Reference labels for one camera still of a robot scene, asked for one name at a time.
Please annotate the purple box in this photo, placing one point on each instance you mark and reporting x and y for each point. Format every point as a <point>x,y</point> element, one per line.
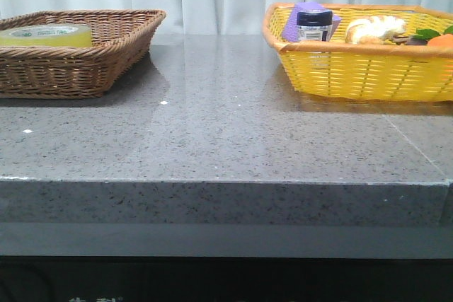
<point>289,32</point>

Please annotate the dark brown item in basket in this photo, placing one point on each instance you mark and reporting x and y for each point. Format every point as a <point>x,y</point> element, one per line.
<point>409,40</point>

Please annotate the yellow transparent tape roll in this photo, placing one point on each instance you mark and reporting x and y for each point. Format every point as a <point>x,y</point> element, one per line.
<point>51,35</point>

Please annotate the small dark-capped jar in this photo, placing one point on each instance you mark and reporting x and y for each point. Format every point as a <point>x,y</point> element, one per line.
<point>314,25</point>

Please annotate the orange fruit with leaves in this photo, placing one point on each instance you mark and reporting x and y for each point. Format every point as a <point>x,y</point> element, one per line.
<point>434,38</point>

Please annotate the brown wicker basket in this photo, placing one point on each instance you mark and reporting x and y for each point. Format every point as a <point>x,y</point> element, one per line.
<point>121,38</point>

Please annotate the yellow plastic woven basket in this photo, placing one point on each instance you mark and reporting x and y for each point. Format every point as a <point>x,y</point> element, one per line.
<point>389,72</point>

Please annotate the white bread roll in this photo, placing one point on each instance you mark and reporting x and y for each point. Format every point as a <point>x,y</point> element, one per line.
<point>374,30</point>

